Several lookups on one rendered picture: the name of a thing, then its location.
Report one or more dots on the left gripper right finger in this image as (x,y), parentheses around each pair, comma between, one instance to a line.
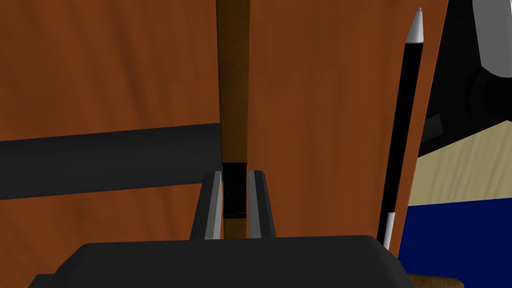
(258,212)

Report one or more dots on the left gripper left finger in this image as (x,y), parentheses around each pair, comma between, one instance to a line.
(212,212)

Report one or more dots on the brown and black stick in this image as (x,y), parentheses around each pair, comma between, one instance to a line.
(234,120)

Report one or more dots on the brown wooden table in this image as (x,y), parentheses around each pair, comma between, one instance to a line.
(320,120)

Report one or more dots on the black pen with silver tip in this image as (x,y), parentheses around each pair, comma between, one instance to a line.
(406,120)

